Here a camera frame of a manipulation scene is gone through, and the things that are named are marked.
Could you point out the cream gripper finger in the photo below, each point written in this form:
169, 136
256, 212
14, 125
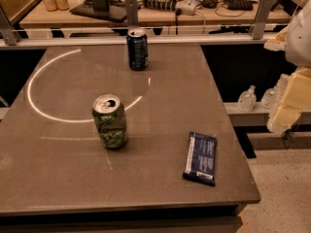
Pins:
293, 96
278, 42

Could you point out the blue rxbar blueberry wrapper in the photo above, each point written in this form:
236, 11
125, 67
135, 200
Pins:
201, 159

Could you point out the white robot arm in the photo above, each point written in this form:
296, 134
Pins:
298, 43

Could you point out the blue pepsi can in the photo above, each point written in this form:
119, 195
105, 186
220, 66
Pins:
137, 49

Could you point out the green soda can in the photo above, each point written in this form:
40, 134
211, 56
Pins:
110, 121

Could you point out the clear sanitizer bottle right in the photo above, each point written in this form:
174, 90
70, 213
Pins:
268, 98

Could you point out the clear sanitizer bottle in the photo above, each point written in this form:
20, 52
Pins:
247, 99
268, 98

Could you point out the grey side shelf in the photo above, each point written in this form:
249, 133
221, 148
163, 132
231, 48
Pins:
258, 116

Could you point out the clear sanitizer bottle left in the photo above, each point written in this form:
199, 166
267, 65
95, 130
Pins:
247, 99

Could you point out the wooden desk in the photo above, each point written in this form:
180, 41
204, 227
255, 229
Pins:
203, 21

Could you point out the black monitor stand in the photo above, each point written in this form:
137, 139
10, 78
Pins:
100, 9

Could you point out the power strip with cables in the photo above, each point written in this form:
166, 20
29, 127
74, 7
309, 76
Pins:
171, 6

